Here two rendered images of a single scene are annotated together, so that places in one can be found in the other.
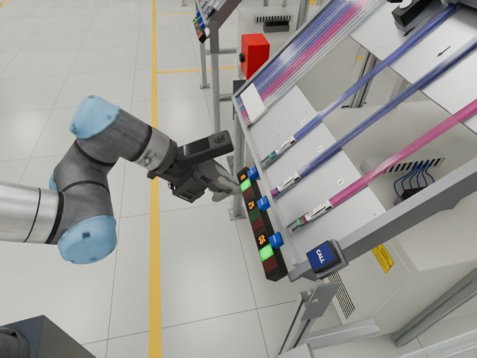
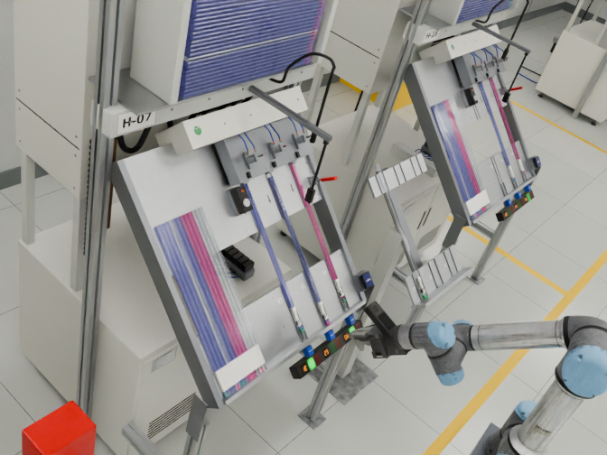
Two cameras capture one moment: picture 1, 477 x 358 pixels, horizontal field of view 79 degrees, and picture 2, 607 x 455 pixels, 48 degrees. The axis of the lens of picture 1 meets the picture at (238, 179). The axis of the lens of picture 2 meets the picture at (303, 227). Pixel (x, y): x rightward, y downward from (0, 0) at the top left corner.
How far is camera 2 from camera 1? 218 cm
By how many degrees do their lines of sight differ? 89
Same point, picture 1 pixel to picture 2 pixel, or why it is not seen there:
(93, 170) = not seen: hidden behind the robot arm
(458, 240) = (251, 251)
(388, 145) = not seen: hidden behind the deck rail
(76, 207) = (465, 326)
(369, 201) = (335, 256)
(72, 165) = (455, 350)
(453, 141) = (122, 244)
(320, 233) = (347, 288)
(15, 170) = not seen: outside the picture
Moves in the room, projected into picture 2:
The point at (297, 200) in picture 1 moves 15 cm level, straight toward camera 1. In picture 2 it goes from (331, 305) to (370, 301)
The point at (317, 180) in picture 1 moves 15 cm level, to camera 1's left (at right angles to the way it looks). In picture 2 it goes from (322, 288) to (350, 320)
